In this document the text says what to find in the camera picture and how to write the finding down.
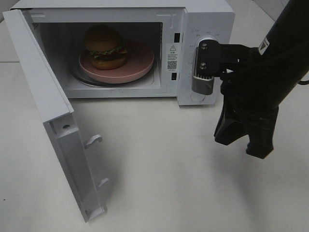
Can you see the white warning label sticker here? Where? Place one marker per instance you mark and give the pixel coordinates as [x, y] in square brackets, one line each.
[172, 52]

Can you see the round white door button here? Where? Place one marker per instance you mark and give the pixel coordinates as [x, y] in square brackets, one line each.
[196, 97]

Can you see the upper white control knob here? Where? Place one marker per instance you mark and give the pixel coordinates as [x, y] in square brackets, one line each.
[205, 37]

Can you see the pink round plate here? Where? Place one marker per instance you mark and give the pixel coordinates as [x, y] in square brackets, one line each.
[128, 65]

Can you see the white microwave oven body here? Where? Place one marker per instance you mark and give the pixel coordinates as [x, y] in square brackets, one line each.
[156, 23]

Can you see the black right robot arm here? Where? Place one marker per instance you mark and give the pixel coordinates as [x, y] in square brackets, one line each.
[291, 34]

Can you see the burger with lettuce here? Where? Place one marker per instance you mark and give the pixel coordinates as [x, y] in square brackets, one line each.
[105, 47]

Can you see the glass microwave turntable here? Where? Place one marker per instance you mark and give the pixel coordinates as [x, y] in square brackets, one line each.
[150, 80]

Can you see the white microwave door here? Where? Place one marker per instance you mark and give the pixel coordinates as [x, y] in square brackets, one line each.
[57, 114]

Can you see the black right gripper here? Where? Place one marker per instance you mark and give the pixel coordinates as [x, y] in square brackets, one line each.
[249, 82]

